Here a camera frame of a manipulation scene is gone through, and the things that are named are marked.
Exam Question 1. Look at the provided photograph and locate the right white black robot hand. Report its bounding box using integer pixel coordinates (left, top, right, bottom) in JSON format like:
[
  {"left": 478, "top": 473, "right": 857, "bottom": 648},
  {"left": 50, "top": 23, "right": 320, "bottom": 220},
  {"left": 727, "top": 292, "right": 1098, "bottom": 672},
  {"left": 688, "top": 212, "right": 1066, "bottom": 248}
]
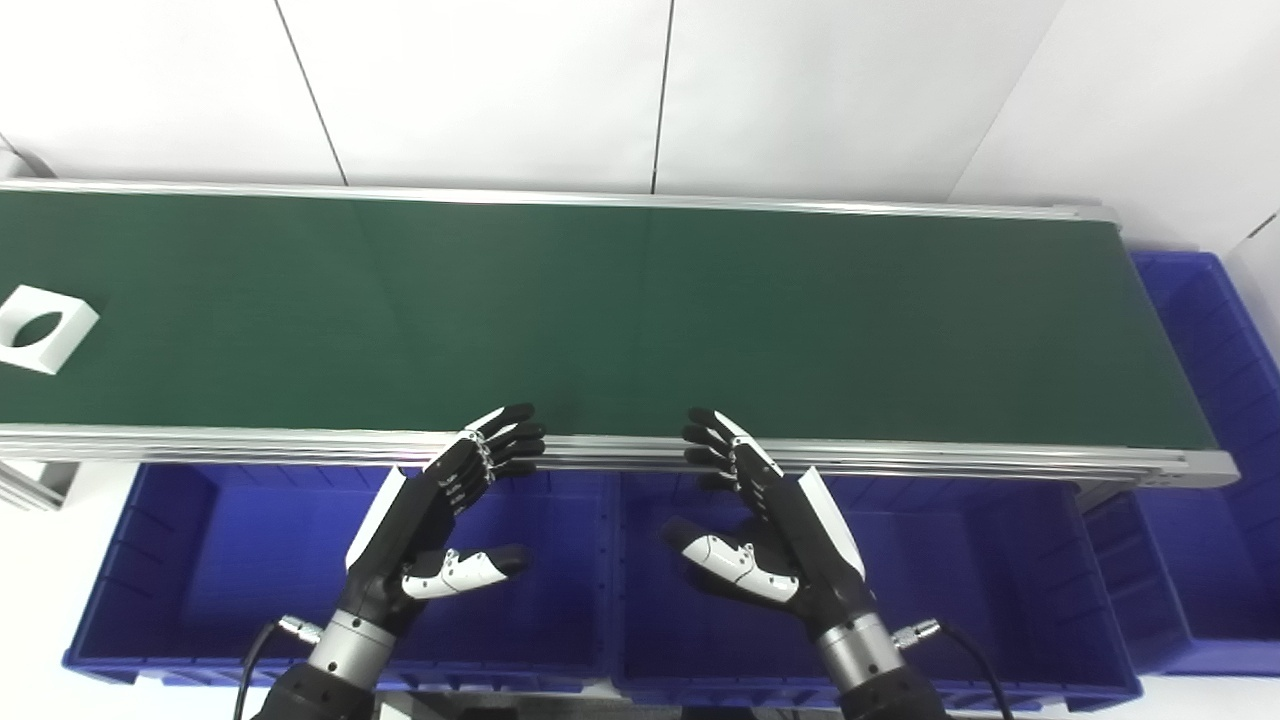
[{"left": 662, "top": 406, "right": 869, "bottom": 636}]

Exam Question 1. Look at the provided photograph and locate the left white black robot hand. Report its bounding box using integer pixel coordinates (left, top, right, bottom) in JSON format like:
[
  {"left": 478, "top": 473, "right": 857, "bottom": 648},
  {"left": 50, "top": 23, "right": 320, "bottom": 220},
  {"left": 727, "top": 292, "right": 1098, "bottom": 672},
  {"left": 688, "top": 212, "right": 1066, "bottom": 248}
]
[{"left": 340, "top": 403, "right": 548, "bottom": 636}]

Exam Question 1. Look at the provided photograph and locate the white square part round hole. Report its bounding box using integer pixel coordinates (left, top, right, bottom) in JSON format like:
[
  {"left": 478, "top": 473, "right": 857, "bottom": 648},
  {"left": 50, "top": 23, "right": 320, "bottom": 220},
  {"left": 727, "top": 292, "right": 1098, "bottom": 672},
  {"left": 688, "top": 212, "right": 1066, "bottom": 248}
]
[{"left": 0, "top": 285, "right": 101, "bottom": 376}]

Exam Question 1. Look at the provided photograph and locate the blue plastic bin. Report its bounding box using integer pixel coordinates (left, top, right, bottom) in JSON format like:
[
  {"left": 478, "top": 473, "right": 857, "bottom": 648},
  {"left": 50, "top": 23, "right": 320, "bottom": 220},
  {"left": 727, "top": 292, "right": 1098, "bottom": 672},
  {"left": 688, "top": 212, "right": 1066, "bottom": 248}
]
[
  {"left": 1085, "top": 250, "right": 1280, "bottom": 676},
  {"left": 62, "top": 462, "right": 616, "bottom": 691},
  {"left": 610, "top": 470, "right": 1143, "bottom": 713}
]

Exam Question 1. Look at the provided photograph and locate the green conveyor belt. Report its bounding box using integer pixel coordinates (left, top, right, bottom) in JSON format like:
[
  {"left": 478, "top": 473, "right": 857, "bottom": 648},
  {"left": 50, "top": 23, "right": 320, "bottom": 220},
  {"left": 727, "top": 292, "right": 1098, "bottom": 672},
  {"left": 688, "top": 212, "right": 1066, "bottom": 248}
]
[
  {"left": 0, "top": 178, "right": 1241, "bottom": 491},
  {"left": 0, "top": 190, "right": 1219, "bottom": 451}
]

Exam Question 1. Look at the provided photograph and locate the aluminium conveyor leg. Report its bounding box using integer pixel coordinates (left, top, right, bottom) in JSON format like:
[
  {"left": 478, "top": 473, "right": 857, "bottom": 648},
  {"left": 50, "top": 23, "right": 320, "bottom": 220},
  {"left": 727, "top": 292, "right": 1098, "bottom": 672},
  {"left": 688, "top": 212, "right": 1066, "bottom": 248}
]
[{"left": 0, "top": 460, "right": 79, "bottom": 511}]

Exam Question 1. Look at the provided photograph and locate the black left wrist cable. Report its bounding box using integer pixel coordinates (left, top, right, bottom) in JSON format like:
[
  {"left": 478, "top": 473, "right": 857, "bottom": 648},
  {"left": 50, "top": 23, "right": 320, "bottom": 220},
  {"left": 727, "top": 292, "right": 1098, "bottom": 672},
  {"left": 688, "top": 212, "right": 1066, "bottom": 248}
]
[{"left": 233, "top": 617, "right": 323, "bottom": 720}]

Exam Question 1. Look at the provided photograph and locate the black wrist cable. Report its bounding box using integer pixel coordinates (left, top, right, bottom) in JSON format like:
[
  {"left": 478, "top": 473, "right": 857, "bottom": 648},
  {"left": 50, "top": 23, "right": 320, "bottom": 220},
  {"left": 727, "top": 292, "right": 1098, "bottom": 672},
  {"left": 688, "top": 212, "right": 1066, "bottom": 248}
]
[
  {"left": 233, "top": 617, "right": 323, "bottom": 720},
  {"left": 893, "top": 619, "right": 1016, "bottom": 720}
]

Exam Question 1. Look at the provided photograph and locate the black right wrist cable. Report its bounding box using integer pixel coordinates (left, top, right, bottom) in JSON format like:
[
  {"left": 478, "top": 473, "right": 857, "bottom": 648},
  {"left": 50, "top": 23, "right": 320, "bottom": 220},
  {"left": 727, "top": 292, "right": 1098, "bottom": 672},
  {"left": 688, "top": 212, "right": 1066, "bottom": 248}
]
[{"left": 893, "top": 619, "right": 1016, "bottom": 720}]

